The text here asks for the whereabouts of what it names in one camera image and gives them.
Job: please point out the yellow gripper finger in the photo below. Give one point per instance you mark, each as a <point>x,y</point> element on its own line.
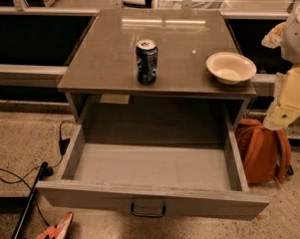
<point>273,38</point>
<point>285,109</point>

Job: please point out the blue pepsi can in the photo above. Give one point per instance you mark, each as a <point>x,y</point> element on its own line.
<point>146,52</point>

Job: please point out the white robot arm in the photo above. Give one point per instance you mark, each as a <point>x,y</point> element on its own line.
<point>290,43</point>

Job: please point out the grey cabinet with glossy top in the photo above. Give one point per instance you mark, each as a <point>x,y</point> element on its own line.
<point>106,62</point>

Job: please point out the open grey top drawer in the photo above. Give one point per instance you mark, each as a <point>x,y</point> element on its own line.
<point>182,156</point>

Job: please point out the white paper bowl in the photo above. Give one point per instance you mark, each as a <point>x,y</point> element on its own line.
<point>230,68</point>

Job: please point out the orange backpack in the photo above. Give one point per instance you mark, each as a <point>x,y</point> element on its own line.
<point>265,153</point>

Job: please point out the black power adapter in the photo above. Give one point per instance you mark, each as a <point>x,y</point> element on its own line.
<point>63,145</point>

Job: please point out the orange and white shoe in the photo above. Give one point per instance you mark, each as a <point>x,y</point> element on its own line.
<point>58,231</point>

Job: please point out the black pole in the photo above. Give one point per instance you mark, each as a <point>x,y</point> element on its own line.
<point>30,200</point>

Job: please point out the black drawer handle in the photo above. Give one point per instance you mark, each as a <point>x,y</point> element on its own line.
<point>148,212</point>

